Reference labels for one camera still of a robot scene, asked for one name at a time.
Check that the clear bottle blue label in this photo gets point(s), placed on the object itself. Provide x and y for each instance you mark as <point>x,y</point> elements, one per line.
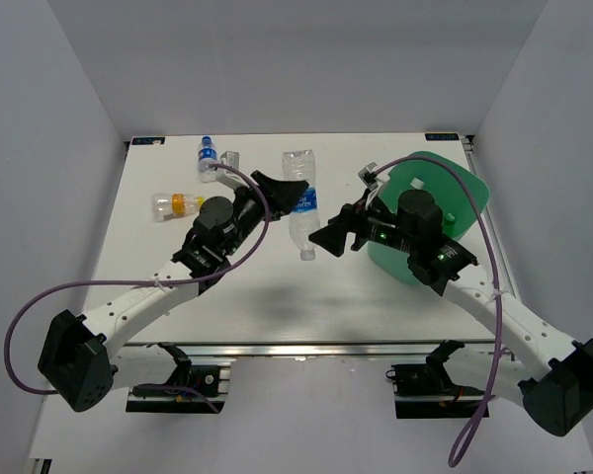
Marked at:
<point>304,219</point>

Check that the left blue table sticker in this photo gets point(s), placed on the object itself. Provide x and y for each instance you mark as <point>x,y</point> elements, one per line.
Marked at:
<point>147,141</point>

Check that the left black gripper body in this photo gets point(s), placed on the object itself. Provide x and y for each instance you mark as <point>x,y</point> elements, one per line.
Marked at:
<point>249,211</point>

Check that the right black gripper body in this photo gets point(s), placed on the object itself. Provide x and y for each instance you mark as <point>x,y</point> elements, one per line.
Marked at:
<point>380,227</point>

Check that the green plastic bin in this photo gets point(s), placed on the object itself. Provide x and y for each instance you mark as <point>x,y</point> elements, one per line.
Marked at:
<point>451,185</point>

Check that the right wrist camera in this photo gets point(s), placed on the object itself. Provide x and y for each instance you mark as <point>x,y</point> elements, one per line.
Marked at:
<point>372,182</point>

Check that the green soda bottle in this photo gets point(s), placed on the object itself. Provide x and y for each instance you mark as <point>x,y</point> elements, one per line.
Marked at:
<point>449,224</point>

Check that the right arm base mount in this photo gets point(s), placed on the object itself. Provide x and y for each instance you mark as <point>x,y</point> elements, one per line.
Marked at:
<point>424,391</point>

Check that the blue cap water bottle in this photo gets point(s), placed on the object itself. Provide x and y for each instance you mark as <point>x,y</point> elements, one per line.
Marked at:
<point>207,157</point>

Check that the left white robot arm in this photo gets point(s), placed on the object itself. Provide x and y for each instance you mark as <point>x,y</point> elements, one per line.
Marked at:
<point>86,356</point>

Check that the clear bottle white label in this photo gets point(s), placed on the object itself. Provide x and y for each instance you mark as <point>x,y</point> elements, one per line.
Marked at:
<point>417,184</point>

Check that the right blue table sticker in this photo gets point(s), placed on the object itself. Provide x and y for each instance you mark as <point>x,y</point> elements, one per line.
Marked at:
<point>441,136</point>

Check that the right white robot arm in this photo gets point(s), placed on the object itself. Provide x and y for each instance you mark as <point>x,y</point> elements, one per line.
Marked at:
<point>551,377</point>

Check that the blue table sticker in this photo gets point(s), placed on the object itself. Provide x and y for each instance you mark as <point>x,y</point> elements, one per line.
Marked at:
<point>147,141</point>
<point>441,136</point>

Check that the small bottle yellow cap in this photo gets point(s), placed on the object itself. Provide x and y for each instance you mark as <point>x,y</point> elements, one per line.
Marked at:
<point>173,206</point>

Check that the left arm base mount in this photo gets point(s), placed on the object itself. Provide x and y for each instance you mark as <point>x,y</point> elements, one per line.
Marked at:
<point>174,384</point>

